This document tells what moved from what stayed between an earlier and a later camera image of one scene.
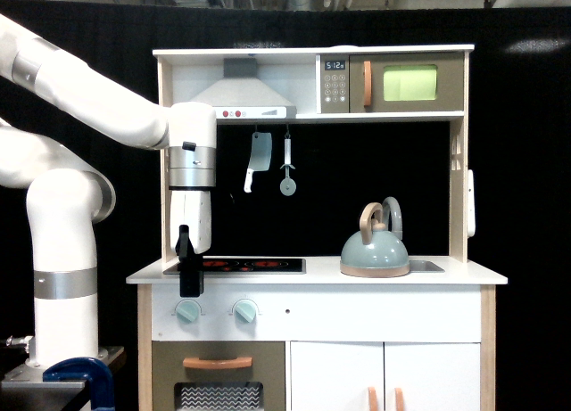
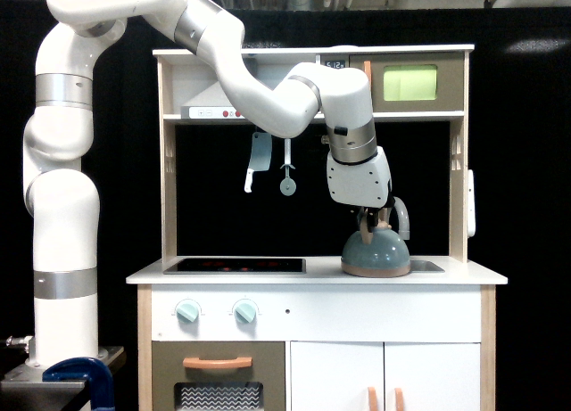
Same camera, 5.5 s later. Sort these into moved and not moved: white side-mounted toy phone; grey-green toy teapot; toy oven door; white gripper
Moved: white gripper
Not moved: white side-mounted toy phone; toy oven door; grey-green toy teapot
